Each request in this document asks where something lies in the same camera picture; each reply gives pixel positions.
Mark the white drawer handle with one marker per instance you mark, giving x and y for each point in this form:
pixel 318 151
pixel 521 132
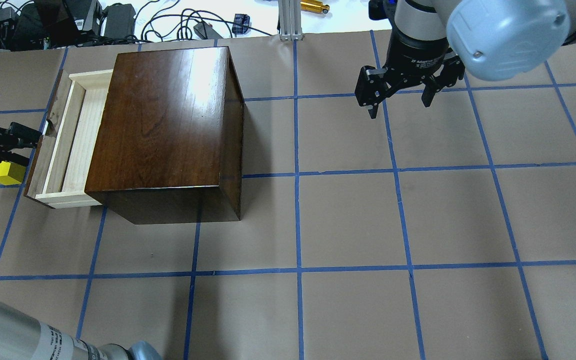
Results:
pixel 48 128

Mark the gold cylindrical tool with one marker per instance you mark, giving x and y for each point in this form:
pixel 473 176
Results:
pixel 314 6

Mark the light wood drawer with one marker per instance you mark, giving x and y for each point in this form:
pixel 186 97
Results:
pixel 60 167

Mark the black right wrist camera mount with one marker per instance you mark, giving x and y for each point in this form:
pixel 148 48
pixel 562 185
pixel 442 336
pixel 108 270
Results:
pixel 382 9

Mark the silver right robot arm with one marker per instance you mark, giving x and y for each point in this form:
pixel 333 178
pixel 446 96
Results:
pixel 496 39

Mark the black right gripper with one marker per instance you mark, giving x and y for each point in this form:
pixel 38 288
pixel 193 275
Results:
pixel 416 59

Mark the aluminium frame post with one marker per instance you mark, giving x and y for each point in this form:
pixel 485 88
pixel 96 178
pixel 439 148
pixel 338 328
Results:
pixel 290 20

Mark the yellow block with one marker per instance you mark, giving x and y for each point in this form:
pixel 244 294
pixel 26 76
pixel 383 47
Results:
pixel 11 173

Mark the dark wooden drawer cabinet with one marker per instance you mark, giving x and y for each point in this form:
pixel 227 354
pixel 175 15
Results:
pixel 169 148

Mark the black laptop charger brick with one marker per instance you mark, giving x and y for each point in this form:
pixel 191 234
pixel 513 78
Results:
pixel 119 20

